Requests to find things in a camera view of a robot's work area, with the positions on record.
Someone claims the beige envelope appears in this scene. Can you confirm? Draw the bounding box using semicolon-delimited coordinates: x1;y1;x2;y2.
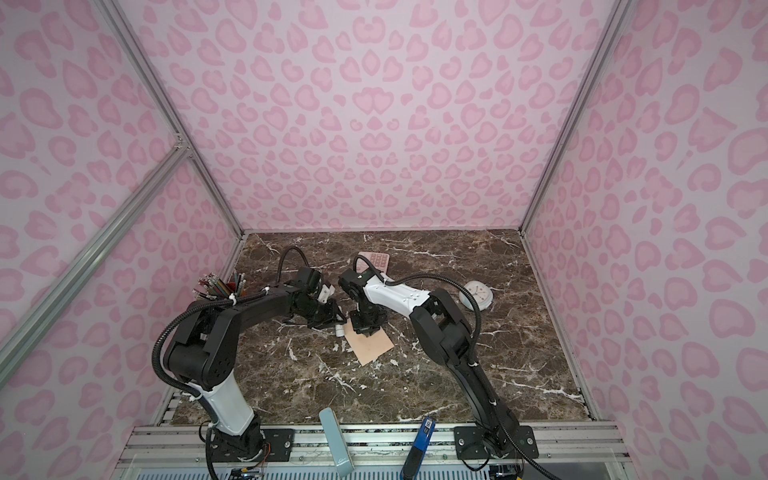
344;322;394;366

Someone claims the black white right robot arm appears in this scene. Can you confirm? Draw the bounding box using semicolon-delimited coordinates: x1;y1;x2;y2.
339;255;538;463

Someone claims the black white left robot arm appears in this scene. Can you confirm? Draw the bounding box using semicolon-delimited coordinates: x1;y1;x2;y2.
151;260;346;463

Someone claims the pink calculator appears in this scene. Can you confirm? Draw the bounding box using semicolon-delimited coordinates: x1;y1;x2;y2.
360;251;390;273

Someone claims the coloured pencils bundle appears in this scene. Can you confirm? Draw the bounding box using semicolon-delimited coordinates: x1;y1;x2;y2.
193;273;245;301

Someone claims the white round clock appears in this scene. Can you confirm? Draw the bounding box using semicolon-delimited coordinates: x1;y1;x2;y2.
464;280;494;311

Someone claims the light blue stapler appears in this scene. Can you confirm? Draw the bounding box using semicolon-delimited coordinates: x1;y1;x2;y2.
319;407;355;479

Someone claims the blue utility knife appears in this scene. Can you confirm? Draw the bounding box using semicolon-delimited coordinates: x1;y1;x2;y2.
400;416;436;480

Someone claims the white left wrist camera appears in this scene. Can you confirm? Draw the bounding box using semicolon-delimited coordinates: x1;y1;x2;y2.
293;267;335;304

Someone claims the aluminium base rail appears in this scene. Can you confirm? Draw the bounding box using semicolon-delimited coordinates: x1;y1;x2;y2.
111;421;638;479

